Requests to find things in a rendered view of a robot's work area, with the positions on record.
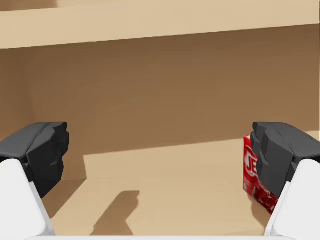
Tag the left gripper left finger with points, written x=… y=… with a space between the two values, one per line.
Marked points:
x=30 y=172

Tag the pale wooden shelf unit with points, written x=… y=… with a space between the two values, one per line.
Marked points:
x=160 y=95

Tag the red carton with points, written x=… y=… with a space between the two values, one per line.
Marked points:
x=249 y=172

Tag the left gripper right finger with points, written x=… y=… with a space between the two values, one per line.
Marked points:
x=287 y=165

